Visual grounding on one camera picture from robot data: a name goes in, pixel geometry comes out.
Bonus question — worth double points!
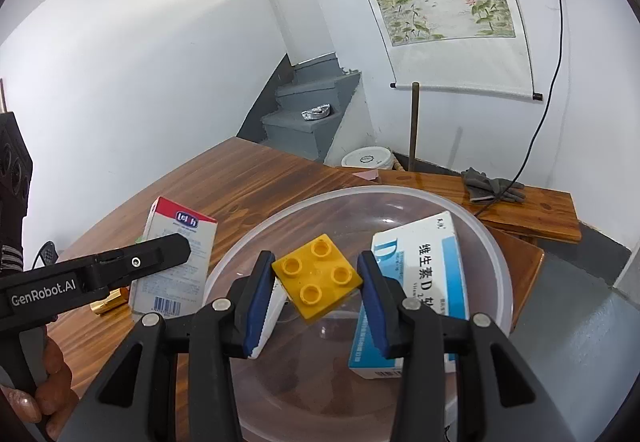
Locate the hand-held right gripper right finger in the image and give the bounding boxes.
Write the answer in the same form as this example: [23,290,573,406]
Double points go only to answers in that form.
[356,250,571,442]

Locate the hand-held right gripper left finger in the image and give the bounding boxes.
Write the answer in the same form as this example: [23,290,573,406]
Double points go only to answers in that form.
[59,250,277,442]

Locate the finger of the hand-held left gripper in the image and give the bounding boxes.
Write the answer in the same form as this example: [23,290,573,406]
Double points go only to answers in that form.
[92,234,192,295]

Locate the white box with red label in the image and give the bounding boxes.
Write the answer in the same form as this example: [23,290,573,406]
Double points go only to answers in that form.
[129,196,219,320]

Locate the yellow toy brick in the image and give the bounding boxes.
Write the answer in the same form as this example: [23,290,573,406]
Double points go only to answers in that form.
[271,233,364,323]

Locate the clear plastic bowl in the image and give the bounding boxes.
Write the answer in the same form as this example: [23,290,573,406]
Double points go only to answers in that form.
[202,187,514,442]

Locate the person's left hand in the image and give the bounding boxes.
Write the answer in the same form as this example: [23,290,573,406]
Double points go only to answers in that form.
[0,326,78,440]

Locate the dark mesh object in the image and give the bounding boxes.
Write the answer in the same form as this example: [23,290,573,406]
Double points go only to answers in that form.
[32,242,60,267]

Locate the blue and white medicine box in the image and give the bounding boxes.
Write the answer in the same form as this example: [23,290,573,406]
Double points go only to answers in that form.
[347,211,471,380]

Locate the wooden desk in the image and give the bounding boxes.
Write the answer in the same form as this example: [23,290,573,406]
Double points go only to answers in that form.
[45,137,546,442]

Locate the white plastic bucket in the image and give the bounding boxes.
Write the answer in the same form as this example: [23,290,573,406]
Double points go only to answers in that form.
[341,146,396,170]

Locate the grey work gloves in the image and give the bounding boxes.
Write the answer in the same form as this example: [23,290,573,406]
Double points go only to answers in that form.
[461,167,526,203]

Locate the grey staircase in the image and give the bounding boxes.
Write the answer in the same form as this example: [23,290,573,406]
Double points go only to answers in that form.
[237,50,362,161]

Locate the wooden stick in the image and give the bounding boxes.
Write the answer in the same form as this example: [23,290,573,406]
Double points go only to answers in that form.
[408,82,421,173]

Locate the wooden bench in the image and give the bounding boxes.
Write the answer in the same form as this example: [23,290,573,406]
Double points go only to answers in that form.
[377,170,583,243]

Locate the black power cable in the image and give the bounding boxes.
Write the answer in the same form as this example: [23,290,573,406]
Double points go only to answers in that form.
[472,0,566,219]

